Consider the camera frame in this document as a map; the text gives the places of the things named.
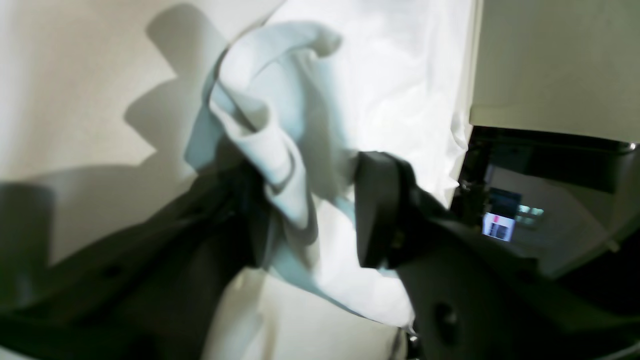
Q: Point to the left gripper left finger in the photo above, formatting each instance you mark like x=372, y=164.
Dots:
x=146, y=292

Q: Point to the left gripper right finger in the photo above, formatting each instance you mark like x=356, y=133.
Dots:
x=473, y=299

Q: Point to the white t-shirt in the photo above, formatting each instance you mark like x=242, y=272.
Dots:
x=304, y=86

